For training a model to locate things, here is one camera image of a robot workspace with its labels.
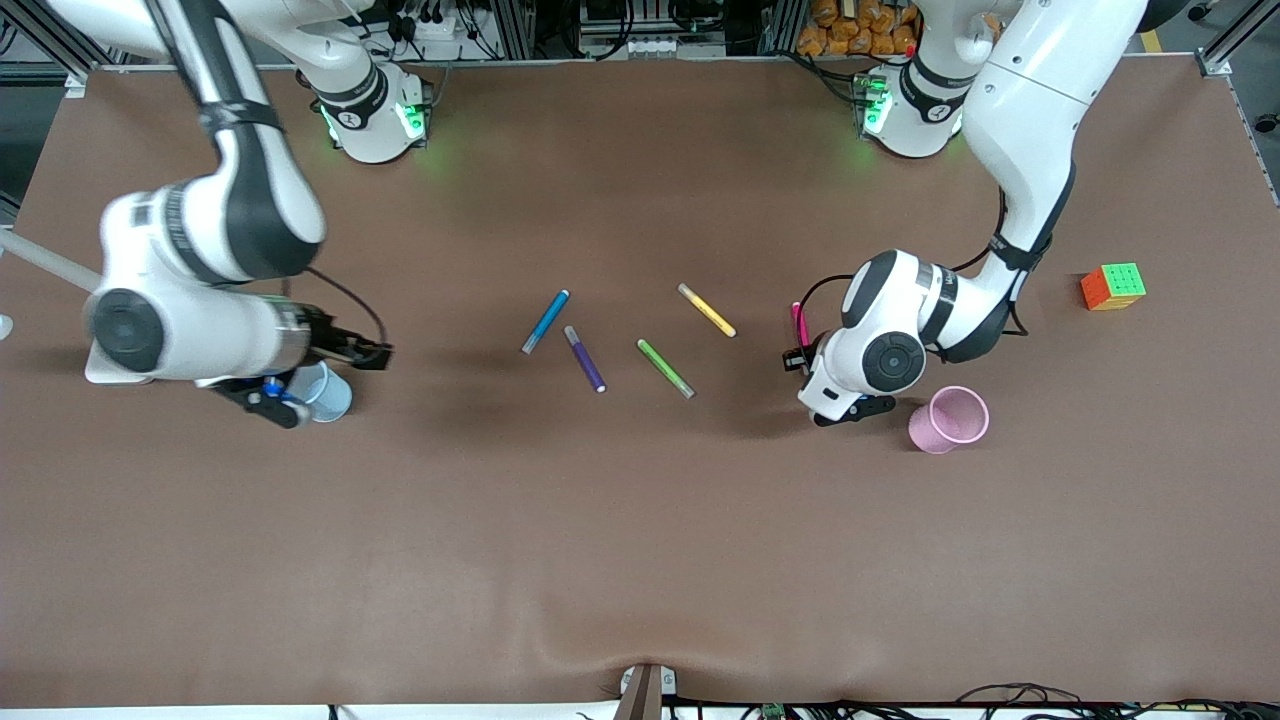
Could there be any blue marker pen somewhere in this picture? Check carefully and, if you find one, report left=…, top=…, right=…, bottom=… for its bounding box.
left=521, top=289, right=571, bottom=356

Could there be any light blue plastic cup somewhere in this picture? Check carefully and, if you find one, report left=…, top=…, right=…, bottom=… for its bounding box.
left=290, top=360, right=354, bottom=424

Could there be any yellow marker pen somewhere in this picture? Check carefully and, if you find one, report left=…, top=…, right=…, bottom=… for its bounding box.
left=677, top=282, right=738, bottom=339

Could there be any pink plastic cup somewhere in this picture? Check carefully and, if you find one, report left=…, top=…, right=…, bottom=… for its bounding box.
left=907, top=385, right=991, bottom=456

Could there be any green marker pen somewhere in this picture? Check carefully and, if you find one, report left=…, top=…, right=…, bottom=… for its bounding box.
left=636, top=338, right=697, bottom=400

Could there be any purple marker pen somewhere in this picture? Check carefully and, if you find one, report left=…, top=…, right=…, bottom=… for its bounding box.
left=563, top=325, right=608, bottom=394

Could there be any colourful puzzle cube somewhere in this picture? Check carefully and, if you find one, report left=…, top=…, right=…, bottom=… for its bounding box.
left=1079, top=262, right=1148, bottom=312

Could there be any orange snack bag pile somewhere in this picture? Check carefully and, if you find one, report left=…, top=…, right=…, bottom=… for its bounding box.
left=797, top=0, right=921, bottom=58

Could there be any white power strip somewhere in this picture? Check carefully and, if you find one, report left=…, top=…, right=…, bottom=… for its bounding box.
left=388, top=5, right=483, bottom=63

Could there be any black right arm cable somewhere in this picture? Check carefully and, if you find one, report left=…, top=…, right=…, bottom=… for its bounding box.
left=300, top=266, right=389, bottom=346

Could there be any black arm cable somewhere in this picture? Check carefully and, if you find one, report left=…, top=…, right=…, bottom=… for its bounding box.
left=300, top=266, right=389, bottom=346
left=797, top=185, right=1009, bottom=351

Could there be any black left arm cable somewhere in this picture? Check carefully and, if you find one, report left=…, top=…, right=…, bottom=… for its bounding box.
left=797, top=185, right=1009, bottom=351

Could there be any wooden camera post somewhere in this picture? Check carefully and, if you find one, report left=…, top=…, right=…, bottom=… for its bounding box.
left=612, top=663, right=678, bottom=720

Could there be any aluminium frame rail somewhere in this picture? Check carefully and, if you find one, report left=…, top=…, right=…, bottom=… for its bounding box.
left=1195, top=0, right=1280, bottom=76
left=0, top=0, right=101, bottom=98

